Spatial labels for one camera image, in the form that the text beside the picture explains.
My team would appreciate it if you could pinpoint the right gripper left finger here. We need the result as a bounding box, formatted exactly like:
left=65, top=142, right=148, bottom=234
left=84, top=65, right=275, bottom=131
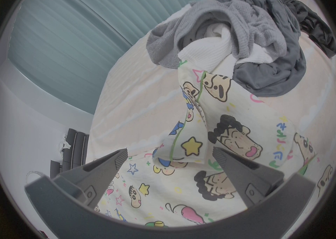
left=51, top=148, right=128, bottom=210

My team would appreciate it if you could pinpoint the white printed pyjama top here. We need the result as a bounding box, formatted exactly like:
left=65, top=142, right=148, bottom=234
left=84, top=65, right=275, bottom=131
left=93, top=59, right=336, bottom=226

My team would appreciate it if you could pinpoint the grey and white knit garment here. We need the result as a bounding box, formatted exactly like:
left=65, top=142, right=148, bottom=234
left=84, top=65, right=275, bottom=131
left=146, top=0, right=288, bottom=74

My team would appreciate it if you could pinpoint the bed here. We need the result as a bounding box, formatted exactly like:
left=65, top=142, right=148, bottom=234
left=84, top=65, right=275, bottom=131
left=87, top=0, right=336, bottom=207

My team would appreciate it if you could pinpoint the round woven basket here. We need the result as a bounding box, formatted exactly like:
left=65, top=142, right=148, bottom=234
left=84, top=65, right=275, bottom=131
left=26, top=171, right=42, bottom=185

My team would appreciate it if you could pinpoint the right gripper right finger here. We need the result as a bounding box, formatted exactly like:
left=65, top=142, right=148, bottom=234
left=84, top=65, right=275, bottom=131
left=213, top=147, right=284, bottom=210

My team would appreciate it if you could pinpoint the small white object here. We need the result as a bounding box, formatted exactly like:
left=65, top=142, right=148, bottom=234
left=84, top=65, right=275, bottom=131
left=57, top=134, right=72, bottom=150

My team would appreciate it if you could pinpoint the dark grey garment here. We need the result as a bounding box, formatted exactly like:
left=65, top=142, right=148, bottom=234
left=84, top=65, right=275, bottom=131
left=215, top=0, right=307, bottom=97

